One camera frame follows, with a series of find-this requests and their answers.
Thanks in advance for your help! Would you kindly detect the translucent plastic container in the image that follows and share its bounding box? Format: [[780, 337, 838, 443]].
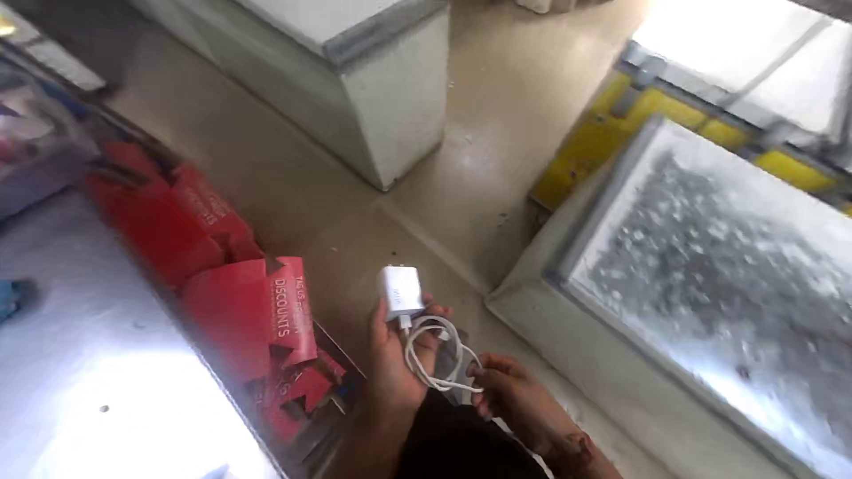
[[0, 56, 101, 222]]

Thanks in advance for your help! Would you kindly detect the person's right hand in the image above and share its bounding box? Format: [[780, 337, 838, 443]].
[[467, 353, 579, 457]]

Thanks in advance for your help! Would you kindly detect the person's body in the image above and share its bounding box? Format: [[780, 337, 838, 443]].
[[395, 388, 550, 479]]

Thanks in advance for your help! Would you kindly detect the blue object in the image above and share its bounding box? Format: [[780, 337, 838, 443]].
[[0, 279, 21, 322]]

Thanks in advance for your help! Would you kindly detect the white table with metal edge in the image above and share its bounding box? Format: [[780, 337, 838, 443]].
[[0, 186, 288, 479]]

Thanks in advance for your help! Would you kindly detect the pile of red paper bags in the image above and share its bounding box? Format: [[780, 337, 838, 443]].
[[87, 140, 347, 444]]

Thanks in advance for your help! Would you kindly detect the person's right forearm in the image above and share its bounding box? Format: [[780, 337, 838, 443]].
[[542, 429, 624, 479]]

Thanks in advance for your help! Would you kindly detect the person's left hand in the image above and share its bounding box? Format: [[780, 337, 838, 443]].
[[370, 294, 454, 412]]

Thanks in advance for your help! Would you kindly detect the white charging cable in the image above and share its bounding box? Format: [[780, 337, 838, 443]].
[[398, 314, 485, 394]]

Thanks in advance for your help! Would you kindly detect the white counter with grey edge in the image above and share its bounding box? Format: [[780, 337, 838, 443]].
[[130, 0, 451, 192]]

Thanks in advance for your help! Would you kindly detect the yellow counter with white top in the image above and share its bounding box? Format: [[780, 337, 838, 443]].
[[529, 0, 852, 217]]

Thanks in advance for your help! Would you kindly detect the white charger adapter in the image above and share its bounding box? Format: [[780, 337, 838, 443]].
[[381, 265, 425, 319]]

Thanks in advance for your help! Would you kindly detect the glass-topped white display counter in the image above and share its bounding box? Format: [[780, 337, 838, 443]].
[[485, 114, 852, 479]]

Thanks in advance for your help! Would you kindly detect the person's left forearm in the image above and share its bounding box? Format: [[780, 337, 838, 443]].
[[319, 389, 427, 479]]

